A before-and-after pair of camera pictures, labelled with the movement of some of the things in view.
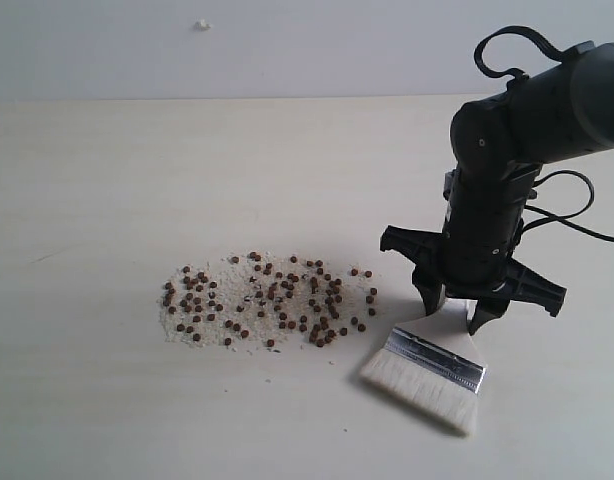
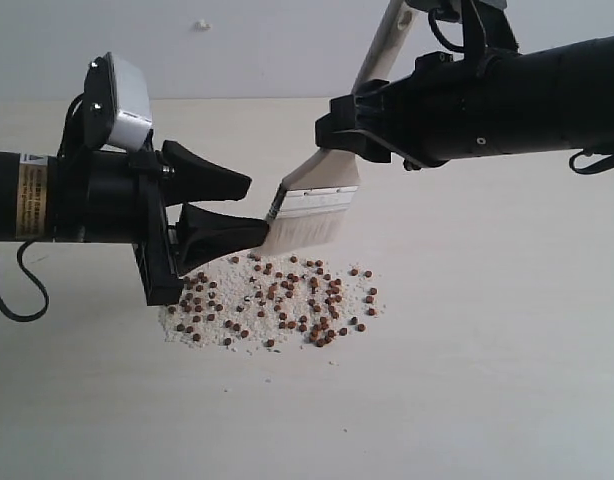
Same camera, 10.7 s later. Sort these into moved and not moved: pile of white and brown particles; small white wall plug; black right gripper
Moved: black right gripper
Not moved: small white wall plug; pile of white and brown particles
